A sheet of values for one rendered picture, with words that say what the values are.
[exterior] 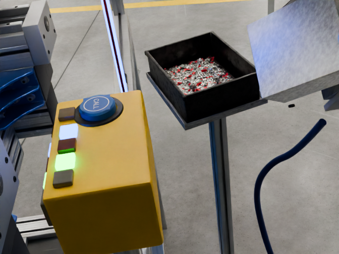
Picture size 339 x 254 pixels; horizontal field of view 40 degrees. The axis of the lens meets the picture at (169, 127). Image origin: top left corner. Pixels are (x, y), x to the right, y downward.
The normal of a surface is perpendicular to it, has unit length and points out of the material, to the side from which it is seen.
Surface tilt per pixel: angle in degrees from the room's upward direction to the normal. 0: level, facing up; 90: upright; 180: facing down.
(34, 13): 0
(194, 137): 0
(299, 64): 55
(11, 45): 90
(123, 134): 0
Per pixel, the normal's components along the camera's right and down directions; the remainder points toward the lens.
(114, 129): -0.12, -0.79
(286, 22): -0.68, -0.07
